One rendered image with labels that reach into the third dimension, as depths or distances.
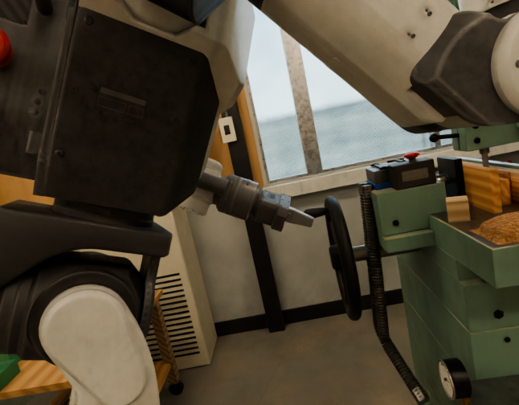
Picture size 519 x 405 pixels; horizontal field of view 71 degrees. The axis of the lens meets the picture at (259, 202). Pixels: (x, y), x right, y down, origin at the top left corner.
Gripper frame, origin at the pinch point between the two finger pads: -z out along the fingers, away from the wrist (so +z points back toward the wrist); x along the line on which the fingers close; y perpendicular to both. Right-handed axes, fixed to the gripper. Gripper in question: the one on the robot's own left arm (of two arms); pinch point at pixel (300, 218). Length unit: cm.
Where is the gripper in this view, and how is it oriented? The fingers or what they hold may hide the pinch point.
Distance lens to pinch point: 81.3
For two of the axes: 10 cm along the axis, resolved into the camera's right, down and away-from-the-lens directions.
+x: -1.2, 3.2, -9.4
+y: 3.0, -8.9, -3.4
